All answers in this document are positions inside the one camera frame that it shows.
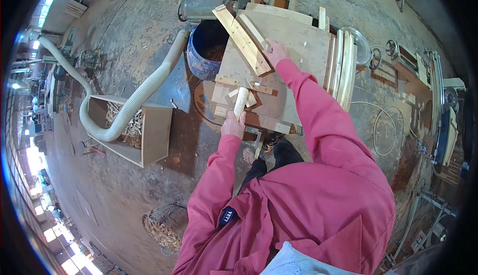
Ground person's right hand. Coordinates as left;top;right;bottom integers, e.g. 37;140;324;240
262;39;291;69

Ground person's left hand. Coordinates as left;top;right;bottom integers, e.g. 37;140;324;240
220;110;247;140

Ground pale rounded wooden stick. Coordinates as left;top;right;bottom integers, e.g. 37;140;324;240
233;87;249;119

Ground thin pale wooden slat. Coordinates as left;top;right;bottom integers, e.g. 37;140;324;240
238;13;270;50

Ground wooden saw table board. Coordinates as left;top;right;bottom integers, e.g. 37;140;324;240
210;2;334;135

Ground long wooden batten with screws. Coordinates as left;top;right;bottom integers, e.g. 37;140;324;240
212;4;274;78

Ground short brown wooden strip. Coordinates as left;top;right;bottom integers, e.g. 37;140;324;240
214;74;279;97

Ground rusty round metal base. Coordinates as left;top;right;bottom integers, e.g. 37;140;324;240
193;80;226;127

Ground person's legs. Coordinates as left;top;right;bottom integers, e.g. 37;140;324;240
239;136;305;197

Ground blue plastic barrel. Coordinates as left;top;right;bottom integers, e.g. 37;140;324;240
185;20;231;81

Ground stack of curved wooden pieces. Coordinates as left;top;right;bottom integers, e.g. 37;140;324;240
324;29;358;113

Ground grey electric motor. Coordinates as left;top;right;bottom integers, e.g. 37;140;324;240
177;0;238;24

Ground clear round plastic guard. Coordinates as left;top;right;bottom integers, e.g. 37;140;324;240
339;26;373;67

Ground wooden box of offcuts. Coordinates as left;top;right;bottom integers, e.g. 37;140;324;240
87;94;175;168

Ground person's body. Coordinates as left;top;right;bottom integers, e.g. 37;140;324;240
172;152;396;275

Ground wicker basket of wood offcuts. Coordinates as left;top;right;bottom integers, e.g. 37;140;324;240
141;204;189;253

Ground woodworking machine with handwheels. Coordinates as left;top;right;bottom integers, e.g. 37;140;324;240
369;38;467;168

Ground pale ribbed dust hose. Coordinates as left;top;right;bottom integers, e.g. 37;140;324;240
37;29;191;143

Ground white cable loop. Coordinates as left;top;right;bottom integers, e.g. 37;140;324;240
350;101;419;157

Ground red handled tool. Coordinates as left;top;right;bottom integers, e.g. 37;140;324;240
82;145;108;157

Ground grey metal frame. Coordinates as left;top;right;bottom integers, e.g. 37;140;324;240
388;188;458;265

